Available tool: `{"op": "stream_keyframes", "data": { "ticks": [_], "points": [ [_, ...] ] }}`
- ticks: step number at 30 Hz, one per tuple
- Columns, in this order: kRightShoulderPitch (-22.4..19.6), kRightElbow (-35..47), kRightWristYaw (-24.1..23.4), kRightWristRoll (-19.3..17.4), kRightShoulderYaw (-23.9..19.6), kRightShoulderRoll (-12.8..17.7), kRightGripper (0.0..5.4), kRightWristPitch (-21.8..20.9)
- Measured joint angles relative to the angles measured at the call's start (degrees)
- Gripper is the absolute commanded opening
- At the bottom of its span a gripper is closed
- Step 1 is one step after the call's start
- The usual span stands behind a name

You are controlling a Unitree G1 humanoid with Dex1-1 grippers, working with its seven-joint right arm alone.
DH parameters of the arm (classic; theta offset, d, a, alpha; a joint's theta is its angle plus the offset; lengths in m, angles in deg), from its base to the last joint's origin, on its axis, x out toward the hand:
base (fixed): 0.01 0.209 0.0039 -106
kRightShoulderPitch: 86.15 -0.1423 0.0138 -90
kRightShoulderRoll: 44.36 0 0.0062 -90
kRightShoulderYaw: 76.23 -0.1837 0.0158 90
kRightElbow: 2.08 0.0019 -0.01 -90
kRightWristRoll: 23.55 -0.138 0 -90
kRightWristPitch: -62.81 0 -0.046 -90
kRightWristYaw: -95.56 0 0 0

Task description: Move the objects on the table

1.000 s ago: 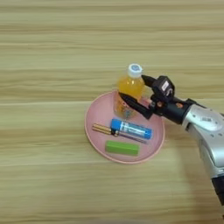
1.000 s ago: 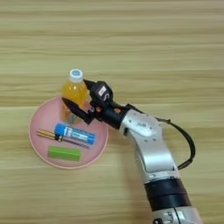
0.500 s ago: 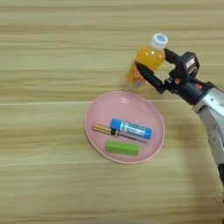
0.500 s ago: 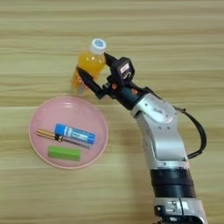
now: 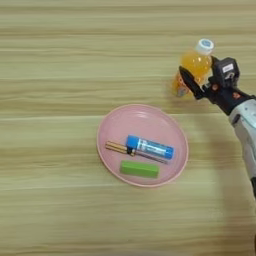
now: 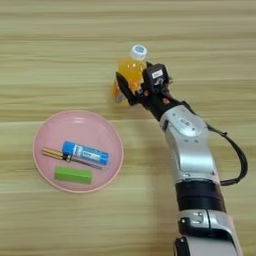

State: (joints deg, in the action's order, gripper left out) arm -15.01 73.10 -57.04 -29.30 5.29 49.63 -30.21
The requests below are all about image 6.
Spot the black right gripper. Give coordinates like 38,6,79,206
115,71,188,122

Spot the orange juice bottle white cap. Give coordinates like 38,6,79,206
111,44,149,104

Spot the blue cylindrical tube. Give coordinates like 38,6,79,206
61,140,110,167

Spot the green rectangular block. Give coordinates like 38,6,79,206
54,166,94,185

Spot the pink round plate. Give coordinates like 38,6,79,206
32,109,125,194

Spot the yellow handle screwdriver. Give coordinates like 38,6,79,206
41,147,104,171

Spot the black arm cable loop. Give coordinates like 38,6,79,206
181,101,249,187

